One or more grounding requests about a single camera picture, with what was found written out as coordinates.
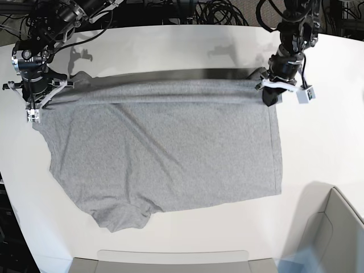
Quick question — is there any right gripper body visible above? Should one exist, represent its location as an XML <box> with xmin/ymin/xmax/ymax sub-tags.
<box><xmin>21</xmin><ymin>69</ymin><xmax>68</xmax><ymax>102</ymax></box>

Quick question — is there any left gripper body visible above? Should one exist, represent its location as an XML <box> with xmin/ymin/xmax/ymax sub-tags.
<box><xmin>268</xmin><ymin>53</ymin><xmax>304</xmax><ymax>85</ymax></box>

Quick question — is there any grey T-shirt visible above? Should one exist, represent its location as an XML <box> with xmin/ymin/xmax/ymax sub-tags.
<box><xmin>32</xmin><ymin>68</ymin><xmax>283</xmax><ymax>232</ymax></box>

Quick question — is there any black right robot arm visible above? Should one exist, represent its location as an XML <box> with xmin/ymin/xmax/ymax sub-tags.
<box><xmin>11</xmin><ymin>1</ymin><xmax>119</xmax><ymax>108</ymax></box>

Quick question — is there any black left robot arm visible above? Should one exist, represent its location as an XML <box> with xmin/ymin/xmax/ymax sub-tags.
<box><xmin>256</xmin><ymin>1</ymin><xmax>321</xmax><ymax>106</ymax></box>

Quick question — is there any grey bin right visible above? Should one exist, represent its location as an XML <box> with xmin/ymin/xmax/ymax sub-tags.
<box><xmin>300</xmin><ymin>188</ymin><xmax>363</xmax><ymax>272</ymax></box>

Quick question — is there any blue blurred object bottom right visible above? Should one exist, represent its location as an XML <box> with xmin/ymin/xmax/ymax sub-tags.
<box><xmin>275</xmin><ymin>247</ymin><xmax>325</xmax><ymax>273</ymax></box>

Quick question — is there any grey tray bottom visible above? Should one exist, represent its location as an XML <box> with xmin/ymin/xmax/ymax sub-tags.
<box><xmin>69</xmin><ymin>250</ymin><xmax>278</xmax><ymax>272</ymax></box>

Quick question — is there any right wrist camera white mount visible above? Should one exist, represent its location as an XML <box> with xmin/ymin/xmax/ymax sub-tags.
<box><xmin>1</xmin><ymin>79</ymin><xmax>75</xmax><ymax>123</ymax></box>

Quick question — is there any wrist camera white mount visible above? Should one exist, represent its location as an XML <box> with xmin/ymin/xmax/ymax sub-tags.
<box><xmin>255</xmin><ymin>76</ymin><xmax>316</xmax><ymax>104</ymax></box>
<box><xmin>1</xmin><ymin>79</ymin><xmax>75</xmax><ymax>123</ymax></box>

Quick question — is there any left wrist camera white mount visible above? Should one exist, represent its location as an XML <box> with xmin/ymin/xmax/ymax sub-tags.
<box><xmin>255</xmin><ymin>76</ymin><xmax>316</xmax><ymax>104</ymax></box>

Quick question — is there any black cable bundle background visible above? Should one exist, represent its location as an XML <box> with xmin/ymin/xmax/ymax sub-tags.
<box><xmin>0</xmin><ymin>0</ymin><xmax>364</xmax><ymax>38</ymax></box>

